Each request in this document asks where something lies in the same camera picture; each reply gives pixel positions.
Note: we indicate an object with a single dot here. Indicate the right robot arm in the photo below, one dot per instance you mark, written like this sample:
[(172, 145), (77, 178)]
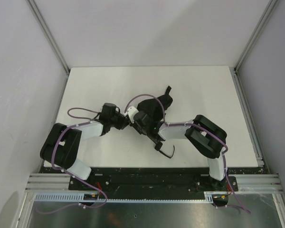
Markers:
[(203, 134)]

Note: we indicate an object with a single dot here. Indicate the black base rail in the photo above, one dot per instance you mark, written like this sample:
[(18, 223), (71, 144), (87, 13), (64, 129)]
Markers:
[(197, 178)]

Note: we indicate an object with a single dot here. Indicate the left aluminium frame post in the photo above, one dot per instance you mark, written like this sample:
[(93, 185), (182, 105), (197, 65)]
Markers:
[(48, 34)]

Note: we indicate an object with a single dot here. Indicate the aluminium frame post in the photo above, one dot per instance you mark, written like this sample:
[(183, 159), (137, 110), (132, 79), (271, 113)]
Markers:
[(235, 72), (48, 34)]

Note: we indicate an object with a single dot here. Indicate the black folding umbrella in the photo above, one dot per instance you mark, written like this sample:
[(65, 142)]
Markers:
[(154, 109)]

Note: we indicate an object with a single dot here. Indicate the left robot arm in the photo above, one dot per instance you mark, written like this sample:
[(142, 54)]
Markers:
[(61, 146)]

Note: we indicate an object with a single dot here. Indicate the right aluminium frame post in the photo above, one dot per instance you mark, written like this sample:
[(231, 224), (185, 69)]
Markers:
[(235, 72)]

